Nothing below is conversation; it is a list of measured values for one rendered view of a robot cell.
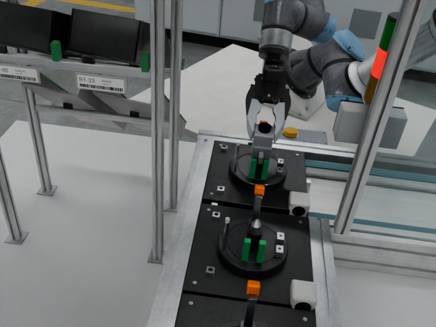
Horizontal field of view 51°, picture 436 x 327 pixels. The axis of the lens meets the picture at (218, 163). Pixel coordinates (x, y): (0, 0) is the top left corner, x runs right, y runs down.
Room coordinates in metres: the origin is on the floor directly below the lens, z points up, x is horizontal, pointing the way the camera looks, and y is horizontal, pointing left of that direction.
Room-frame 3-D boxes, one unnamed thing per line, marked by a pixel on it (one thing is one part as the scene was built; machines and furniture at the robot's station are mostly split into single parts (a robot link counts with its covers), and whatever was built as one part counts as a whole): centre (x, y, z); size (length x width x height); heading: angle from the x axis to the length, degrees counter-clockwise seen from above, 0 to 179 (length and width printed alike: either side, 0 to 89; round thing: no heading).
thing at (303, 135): (1.11, -0.19, 0.93); 0.21 x 0.07 x 0.06; 87
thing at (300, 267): (0.64, -0.08, 1.01); 0.24 x 0.24 x 0.13; 87
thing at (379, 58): (0.77, -0.28, 1.34); 0.05 x 0.05 x 0.05
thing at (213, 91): (1.45, -0.23, 0.84); 0.90 x 0.70 x 0.03; 59
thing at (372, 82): (0.77, -0.28, 1.29); 0.05 x 0.05 x 0.05
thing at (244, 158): (0.90, -0.10, 0.98); 0.14 x 0.14 x 0.02
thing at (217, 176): (0.90, -0.10, 0.96); 0.24 x 0.24 x 0.02; 87
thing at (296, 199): (0.79, -0.19, 0.97); 0.05 x 0.05 x 0.04; 87
